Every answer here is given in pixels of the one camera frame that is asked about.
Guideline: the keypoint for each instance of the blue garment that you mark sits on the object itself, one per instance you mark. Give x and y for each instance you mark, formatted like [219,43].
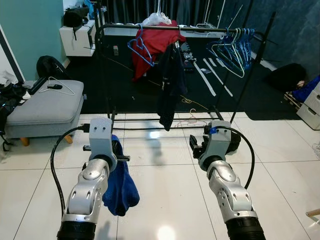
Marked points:
[122,190]

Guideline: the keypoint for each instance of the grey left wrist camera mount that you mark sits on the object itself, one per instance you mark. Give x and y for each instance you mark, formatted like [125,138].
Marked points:
[100,135]

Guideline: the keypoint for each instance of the wooden pallet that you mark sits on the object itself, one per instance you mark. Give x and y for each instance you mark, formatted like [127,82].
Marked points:
[292,99]

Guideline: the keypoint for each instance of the black backpack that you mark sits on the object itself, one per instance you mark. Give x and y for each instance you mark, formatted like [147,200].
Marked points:
[50,67]

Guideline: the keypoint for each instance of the black metal device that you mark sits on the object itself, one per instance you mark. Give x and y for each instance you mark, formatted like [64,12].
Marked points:
[189,57]

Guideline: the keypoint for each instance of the long black device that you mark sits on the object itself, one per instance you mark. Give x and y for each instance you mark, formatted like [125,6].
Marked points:
[37,86]

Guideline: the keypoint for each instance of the red cloth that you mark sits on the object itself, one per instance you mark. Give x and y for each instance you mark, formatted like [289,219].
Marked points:
[162,40]

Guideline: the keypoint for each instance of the white low bench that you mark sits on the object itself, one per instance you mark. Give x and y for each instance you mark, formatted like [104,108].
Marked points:
[122,32]

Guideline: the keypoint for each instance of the white power adapter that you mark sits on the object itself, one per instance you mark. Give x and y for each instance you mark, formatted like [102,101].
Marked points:
[116,51]

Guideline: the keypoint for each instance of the small black device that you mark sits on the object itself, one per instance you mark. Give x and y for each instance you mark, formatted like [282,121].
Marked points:
[55,87]

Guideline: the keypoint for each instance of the white cabinet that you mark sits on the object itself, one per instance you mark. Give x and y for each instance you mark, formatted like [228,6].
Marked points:
[77,40]

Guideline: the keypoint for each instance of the black crumpled cloth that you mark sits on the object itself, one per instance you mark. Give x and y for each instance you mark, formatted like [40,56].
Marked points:
[234,142]

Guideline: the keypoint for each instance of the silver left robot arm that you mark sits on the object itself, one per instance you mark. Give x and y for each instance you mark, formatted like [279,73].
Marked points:
[87,190]

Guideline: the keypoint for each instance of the blue cloth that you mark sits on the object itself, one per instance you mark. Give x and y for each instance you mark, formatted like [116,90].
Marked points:
[307,90]

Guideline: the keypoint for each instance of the white box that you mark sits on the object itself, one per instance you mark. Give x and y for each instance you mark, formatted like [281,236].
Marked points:
[310,112]

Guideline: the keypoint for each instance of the dark curtain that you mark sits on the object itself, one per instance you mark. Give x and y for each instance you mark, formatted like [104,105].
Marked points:
[125,10]

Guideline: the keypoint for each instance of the black metal clothes rack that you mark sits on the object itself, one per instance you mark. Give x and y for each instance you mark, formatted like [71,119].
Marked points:
[200,29]

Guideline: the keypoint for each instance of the clear plastic bag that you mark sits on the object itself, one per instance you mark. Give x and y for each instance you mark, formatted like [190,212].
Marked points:
[10,77]

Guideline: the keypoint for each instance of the black carpet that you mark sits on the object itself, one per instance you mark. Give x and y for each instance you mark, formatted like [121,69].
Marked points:
[125,95]

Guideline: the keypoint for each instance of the black duffel bag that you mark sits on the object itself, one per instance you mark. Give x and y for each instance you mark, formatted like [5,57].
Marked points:
[287,77]

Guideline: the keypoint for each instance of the navy printed t-shirt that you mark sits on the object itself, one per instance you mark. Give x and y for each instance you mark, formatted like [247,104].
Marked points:
[170,80]

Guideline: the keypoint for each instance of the white plastic bag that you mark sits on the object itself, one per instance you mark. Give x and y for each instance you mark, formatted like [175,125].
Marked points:
[157,19]

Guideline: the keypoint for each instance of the grey cushioned ottoman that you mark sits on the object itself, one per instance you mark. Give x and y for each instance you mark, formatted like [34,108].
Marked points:
[45,110]

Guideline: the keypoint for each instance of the small black bag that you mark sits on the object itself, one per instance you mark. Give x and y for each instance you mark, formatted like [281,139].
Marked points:
[75,16]

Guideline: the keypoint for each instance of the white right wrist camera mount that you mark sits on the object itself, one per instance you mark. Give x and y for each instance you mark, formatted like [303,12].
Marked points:
[217,142]

